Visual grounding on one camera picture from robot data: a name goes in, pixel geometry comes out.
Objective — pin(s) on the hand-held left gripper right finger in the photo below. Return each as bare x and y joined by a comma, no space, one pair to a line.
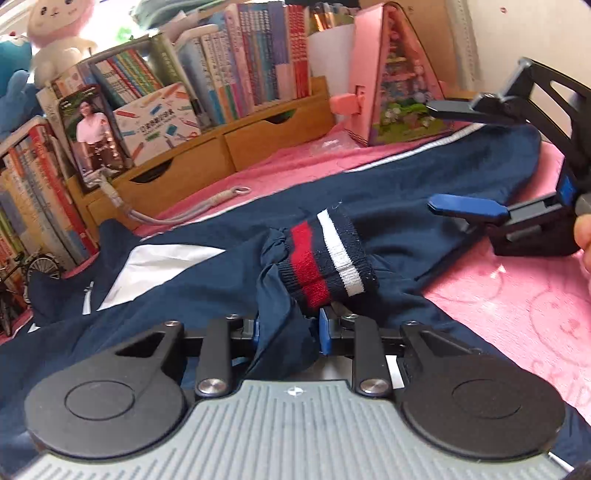
325,332

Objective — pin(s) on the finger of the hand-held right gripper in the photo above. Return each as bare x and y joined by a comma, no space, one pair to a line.
457,108
461,206

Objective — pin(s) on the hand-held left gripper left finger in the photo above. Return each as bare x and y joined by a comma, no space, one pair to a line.
249,334

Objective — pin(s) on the navy and white jacket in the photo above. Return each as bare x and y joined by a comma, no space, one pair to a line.
392,184

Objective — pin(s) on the person's right hand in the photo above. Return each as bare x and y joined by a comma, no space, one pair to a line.
585,244

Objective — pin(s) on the pink rabbit print blanket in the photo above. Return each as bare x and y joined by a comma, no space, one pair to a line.
508,314

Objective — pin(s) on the pink triangular miniature house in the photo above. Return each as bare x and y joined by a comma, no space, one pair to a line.
364,60

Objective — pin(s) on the clear plastic wrapper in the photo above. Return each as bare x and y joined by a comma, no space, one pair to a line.
334,144

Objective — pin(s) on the white pen holder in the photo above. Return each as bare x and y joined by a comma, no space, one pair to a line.
330,55

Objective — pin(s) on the wooden drawer organiser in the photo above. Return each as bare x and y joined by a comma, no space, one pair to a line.
194,152

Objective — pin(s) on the row of slim textbooks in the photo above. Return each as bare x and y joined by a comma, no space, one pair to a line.
258,55

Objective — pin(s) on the black model bicycle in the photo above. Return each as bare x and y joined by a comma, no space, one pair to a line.
44,265

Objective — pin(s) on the white box pencil print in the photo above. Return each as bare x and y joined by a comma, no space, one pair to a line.
157,124

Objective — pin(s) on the row of tall books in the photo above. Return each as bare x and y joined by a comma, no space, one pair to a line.
27,184

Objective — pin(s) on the blue cat plush toy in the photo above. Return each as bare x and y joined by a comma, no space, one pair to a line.
14,92

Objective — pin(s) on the pink rabbit plush toy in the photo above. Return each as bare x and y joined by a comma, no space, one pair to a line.
55,18

